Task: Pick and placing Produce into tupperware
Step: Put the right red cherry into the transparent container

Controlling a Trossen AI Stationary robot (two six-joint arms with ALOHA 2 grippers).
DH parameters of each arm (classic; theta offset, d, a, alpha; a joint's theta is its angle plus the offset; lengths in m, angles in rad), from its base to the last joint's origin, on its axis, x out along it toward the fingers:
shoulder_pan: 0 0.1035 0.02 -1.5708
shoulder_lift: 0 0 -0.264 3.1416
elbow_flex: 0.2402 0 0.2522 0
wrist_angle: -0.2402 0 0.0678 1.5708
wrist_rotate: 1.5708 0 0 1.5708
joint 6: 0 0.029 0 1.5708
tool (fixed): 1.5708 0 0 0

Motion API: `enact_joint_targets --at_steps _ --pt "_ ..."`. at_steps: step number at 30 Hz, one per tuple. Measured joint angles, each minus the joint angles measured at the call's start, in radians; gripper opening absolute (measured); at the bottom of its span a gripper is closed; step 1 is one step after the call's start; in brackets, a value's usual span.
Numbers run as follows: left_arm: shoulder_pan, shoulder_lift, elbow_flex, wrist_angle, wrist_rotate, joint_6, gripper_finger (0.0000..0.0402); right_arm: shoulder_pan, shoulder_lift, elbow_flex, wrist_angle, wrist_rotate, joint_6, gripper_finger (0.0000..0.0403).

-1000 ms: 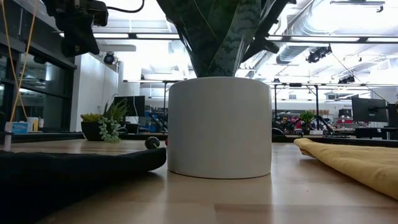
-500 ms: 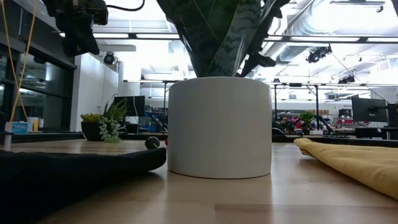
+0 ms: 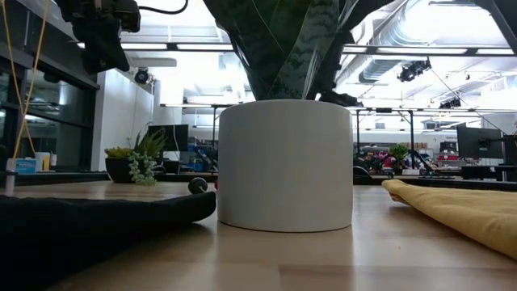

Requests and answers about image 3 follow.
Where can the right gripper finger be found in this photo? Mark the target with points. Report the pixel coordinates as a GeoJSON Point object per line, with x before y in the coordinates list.
{"type": "Point", "coordinates": [337, 99]}

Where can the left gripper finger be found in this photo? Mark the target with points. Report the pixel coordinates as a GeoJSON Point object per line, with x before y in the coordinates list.
{"type": "Point", "coordinates": [95, 48]}
{"type": "Point", "coordinates": [116, 50]}

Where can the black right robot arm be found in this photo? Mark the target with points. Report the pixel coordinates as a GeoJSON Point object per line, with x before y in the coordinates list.
{"type": "Point", "coordinates": [505, 16]}

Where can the black ceiling spotlight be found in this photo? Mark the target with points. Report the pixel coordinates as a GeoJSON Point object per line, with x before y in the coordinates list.
{"type": "Point", "coordinates": [141, 76]}

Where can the green snake plant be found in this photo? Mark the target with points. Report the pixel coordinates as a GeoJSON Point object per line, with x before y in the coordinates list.
{"type": "Point", "coordinates": [282, 48]}

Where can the long ceiling light fixture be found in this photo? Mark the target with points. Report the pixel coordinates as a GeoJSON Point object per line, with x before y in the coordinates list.
{"type": "Point", "coordinates": [182, 46]}
{"type": "Point", "coordinates": [424, 50]}

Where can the black ceiling track light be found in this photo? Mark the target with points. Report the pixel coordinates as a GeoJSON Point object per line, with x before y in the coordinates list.
{"type": "Point", "coordinates": [412, 72]}
{"type": "Point", "coordinates": [450, 104]}

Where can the small green background plant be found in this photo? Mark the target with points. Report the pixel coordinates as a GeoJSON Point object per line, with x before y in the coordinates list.
{"type": "Point", "coordinates": [399, 153]}

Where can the white round plant pot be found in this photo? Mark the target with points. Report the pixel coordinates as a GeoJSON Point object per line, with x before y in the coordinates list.
{"type": "Point", "coordinates": [282, 169]}

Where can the black computer monitor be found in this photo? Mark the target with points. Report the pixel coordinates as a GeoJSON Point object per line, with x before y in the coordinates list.
{"type": "Point", "coordinates": [167, 137]}
{"type": "Point", "coordinates": [478, 142]}
{"type": "Point", "coordinates": [511, 149]}

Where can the small white cup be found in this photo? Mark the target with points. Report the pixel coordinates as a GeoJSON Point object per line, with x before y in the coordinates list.
{"type": "Point", "coordinates": [53, 160]}

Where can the succulent plant in black pot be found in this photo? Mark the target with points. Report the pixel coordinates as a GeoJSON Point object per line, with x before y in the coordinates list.
{"type": "Point", "coordinates": [121, 169]}

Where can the blue white label box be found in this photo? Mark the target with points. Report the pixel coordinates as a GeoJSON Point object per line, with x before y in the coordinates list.
{"type": "Point", "coordinates": [26, 166]}

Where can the large red toy fruit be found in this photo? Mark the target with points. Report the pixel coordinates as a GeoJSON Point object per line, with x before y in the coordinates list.
{"type": "Point", "coordinates": [216, 185]}

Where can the small dark round fruit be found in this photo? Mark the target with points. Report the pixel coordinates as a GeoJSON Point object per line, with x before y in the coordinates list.
{"type": "Point", "coordinates": [198, 186]}

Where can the yellow folded cloth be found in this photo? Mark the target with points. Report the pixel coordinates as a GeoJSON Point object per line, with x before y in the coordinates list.
{"type": "Point", "coordinates": [464, 214]}

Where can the black folded cloth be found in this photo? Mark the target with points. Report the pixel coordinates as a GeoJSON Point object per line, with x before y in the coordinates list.
{"type": "Point", "coordinates": [81, 226]}

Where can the black background workstation frame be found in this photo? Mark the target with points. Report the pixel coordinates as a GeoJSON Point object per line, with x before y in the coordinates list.
{"type": "Point", "coordinates": [411, 137]}
{"type": "Point", "coordinates": [214, 137]}

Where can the black aluminium rig frame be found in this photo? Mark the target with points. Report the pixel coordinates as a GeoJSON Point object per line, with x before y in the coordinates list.
{"type": "Point", "coordinates": [60, 178]}

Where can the small white cylinder post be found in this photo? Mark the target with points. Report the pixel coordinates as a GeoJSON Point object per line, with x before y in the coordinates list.
{"type": "Point", "coordinates": [9, 186]}

